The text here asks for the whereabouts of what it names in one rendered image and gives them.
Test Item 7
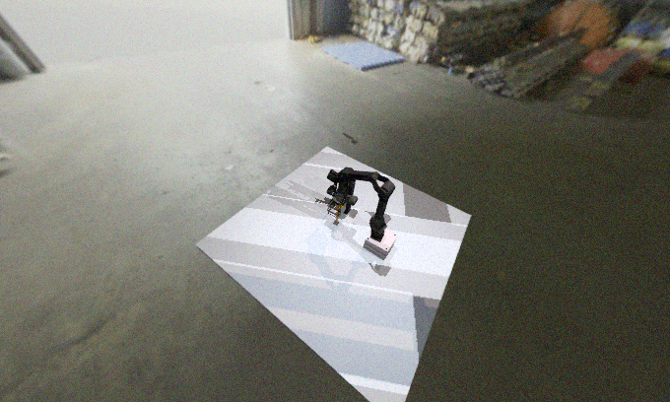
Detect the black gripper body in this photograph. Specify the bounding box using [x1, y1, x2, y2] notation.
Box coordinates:
[326, 185, 358, 206]

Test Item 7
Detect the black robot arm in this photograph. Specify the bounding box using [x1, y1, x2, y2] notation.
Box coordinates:
[327, 167, 395, 242]

